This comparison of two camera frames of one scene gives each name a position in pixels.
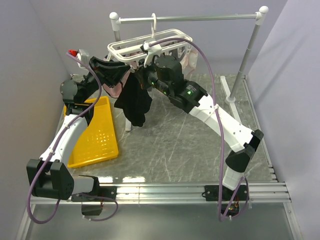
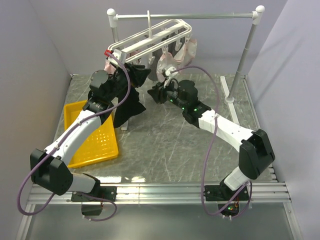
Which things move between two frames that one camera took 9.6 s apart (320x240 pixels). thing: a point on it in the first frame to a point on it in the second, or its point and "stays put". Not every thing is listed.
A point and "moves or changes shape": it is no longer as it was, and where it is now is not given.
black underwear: x=135 y=100 moves or changes shape
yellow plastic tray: x=98 y=140 stays put
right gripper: x=141 y=73 to x=158 y=90
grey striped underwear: x=177 y=53 to x=174 y=45
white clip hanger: x=151 y=44 moves or changes shape
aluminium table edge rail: x=264 y=192 stays put
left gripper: x=110 y=73 to x=137 y=74
